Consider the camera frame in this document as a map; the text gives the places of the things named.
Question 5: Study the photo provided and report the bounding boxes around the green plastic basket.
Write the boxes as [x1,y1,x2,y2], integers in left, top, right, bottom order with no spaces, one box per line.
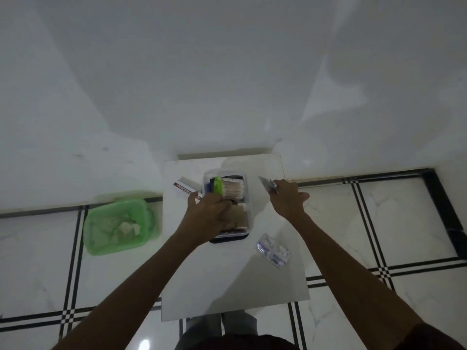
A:
[83,198,160,256]

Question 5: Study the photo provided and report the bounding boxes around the person's left forearm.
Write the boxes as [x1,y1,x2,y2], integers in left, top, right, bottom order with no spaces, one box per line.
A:
[51,231,216,350]

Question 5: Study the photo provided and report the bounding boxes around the person's right forearm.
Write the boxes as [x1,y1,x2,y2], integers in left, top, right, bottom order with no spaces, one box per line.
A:
[290,215,420,350]

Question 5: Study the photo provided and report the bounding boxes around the white box with red stripe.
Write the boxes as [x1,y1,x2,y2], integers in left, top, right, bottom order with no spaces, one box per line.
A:
[174,179,203,204]

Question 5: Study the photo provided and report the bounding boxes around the person's left hand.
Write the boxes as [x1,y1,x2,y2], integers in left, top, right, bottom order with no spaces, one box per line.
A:
[178,192,234,248]

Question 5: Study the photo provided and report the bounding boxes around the clear blister pack of pills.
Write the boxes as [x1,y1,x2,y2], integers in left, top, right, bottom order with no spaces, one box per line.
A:
[254,233,292,270]

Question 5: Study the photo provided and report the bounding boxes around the pack of cotton swabs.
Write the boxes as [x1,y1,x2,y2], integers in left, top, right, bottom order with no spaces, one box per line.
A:
[221,179,245,201]

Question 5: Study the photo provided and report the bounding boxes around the small silver blister strip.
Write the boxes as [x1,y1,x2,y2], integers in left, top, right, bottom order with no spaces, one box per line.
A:
[258,176,279,195]

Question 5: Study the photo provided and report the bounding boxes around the person's right hand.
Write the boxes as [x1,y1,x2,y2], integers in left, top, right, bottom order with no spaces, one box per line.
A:
[269,179,310,225]

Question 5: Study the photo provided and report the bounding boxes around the paper scraps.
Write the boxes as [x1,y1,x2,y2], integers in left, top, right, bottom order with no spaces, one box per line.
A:
[91,217,142,245]

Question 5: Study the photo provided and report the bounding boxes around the black box lid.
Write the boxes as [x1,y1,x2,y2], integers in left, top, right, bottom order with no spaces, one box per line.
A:
[209,229,251,244]

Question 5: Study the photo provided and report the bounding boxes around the brown cardboard packet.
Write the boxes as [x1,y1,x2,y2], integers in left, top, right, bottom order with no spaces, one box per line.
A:
[223,200,249,232]

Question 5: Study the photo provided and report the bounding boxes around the person's grey trousers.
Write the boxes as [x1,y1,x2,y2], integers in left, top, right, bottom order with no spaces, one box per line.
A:
[174,310,260,350]

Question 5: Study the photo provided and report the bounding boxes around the clear plastic storage box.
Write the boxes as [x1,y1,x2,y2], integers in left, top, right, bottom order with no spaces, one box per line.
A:
[202,169,254,240]

